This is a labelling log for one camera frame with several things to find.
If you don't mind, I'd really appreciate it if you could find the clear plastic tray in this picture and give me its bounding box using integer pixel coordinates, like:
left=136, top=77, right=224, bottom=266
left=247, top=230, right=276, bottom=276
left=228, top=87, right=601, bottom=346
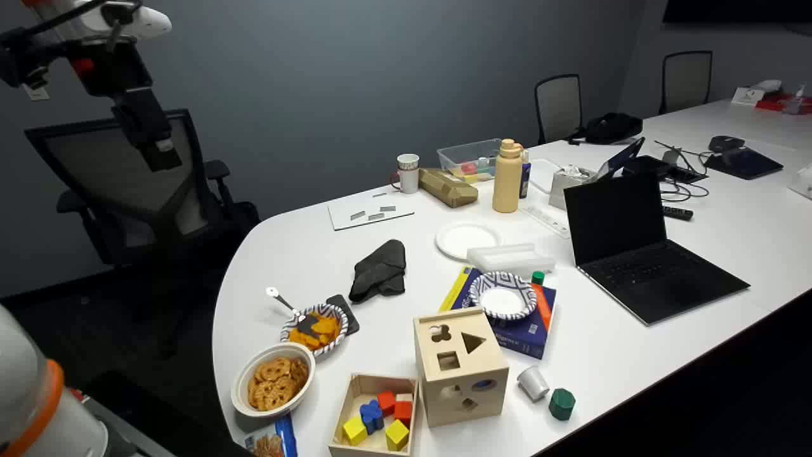
left=467, top=243, right=555, bottom=273

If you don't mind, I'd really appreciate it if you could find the brown rectangular box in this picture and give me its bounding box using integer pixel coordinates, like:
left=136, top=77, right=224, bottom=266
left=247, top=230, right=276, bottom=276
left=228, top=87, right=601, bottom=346
left=418, top=168, right=477, bottom=207

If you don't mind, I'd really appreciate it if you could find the snack bag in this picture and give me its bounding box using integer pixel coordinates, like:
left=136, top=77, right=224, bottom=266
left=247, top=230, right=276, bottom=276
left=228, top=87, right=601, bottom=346
left=244, top=414, right=300, bottom=457

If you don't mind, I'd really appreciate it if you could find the metal spoon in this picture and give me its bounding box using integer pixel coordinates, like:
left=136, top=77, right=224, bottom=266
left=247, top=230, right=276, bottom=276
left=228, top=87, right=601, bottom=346
left=263, top=287, right=297, bottom=315

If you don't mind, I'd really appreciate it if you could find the black office chair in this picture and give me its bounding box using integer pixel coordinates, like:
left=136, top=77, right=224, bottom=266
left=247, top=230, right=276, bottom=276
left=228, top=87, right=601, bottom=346
left=26, top=108, right=259, bottom=356

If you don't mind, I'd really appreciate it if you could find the white cup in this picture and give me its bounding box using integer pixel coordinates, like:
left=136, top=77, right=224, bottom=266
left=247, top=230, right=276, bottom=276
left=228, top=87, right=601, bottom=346
left=396, top=153, right=418, bottom=192

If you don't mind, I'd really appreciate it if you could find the black mouse pad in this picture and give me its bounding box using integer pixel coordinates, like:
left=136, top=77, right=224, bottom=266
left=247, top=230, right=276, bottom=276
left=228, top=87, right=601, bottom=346
left=706, top=148, right=781, bottom=181

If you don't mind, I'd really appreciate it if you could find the black laptop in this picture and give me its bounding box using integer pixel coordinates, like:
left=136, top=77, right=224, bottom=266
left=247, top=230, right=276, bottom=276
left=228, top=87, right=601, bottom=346
left=564, top=176, right=746, bottom=324

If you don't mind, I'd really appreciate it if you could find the black cloth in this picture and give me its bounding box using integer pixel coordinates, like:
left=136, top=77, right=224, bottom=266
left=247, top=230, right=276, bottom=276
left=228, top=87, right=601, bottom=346
left=351, top=239, right=406, bottom=302

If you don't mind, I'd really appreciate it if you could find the blue book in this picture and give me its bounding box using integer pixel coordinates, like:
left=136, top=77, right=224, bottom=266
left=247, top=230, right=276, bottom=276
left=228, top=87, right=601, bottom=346
left=442, top=266, right=555, bottom=357

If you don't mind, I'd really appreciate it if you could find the blue patterned paper bowl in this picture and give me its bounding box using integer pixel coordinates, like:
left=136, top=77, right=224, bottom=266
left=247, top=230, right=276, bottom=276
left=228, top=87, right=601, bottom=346
left=470, top=272, right=536, bottom=319

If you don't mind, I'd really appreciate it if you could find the white cylinder block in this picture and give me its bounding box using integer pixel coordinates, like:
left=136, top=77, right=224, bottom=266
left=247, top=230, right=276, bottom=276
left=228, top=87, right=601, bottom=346
left=518, top=366, right=551, bottom=403

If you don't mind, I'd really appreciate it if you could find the red block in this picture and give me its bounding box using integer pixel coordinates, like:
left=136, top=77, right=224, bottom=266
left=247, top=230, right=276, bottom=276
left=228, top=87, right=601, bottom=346
left=377, top=390, right=413, bottom=424

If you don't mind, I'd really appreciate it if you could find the wooden shape sorter box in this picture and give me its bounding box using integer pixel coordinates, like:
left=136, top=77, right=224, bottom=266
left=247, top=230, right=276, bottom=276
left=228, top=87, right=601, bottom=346
left=413, top=306, right=510, bottom=426

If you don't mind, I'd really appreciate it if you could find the blue block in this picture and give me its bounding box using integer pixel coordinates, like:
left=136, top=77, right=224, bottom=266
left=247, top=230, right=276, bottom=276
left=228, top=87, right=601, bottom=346
left=361, top=400, right=384, bottom=432

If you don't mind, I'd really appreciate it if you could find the clear plastic container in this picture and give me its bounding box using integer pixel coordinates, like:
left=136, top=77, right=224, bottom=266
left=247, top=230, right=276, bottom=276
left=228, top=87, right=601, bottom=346
left=437, top=137, right=499, bottom=182

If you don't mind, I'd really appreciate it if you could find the tan bottle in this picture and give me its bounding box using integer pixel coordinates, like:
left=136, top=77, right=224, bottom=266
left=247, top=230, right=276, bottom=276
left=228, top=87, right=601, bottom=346
left=491, top=140, right=522, bottom=212

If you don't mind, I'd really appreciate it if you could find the white plate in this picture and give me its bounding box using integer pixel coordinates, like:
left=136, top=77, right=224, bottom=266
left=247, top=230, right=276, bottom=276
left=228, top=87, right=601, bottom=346
left=434, top=223, right=499, bottom=261

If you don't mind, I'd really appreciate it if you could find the far right chair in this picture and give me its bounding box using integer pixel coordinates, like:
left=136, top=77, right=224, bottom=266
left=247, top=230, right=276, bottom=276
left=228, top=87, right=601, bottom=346
left=660, top=50, right=713, bottom=112

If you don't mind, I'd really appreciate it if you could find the wooden block tray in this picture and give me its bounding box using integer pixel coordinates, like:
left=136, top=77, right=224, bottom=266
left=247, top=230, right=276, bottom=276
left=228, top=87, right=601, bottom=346
left=326, top=374, right=418, bottom=457

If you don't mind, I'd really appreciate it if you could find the green cylinder block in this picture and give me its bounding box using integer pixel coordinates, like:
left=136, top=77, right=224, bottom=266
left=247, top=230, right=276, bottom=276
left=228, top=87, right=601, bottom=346
left=548, top=389, right=576, bottom=421

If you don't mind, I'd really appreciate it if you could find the patterned bowl of orange snacks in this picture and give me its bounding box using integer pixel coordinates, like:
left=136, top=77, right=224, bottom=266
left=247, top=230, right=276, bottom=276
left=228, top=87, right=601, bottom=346
left=281, top=305, right=347, bottom=356

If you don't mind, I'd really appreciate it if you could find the yellow block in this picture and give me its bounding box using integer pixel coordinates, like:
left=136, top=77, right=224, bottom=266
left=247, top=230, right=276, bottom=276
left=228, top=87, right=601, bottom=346
left=343, top=415, right=368, bottom=445
left=386, top=419, right=408, bottom=448

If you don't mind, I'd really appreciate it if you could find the yellow block front right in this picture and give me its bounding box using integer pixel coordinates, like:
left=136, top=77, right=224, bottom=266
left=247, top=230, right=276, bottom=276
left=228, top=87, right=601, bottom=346
left=386, top=419, right=408, bottom=448

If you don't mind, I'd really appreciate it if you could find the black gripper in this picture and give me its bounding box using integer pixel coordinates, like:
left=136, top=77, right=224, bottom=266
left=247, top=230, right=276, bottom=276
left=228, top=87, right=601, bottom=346
left=111, top=89, right=179, bottom=173

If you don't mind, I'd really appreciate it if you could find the far left chair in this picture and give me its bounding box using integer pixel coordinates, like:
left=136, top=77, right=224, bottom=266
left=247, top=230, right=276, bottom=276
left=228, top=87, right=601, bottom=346
left=536, top=73, right=584, bottom=141

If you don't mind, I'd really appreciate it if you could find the white bowl of pretzels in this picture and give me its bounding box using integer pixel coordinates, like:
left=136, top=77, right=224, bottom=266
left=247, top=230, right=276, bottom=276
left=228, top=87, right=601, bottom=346
left=230, top=343, right=314, bottom=419

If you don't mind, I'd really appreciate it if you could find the black bag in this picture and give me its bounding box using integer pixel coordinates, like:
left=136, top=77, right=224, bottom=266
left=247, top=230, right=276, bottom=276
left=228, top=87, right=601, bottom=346
left=584, top=112, right=641, bottom=144

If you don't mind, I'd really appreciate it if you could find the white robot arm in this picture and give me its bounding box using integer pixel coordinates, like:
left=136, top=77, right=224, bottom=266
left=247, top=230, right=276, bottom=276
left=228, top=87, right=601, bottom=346
left=0, top=0, right=179, bottom=457

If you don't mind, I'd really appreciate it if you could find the yellow block front left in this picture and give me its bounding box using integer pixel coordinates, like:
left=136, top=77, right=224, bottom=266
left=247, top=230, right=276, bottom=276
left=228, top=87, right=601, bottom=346
left=343, top=415, right=368, bottom=445

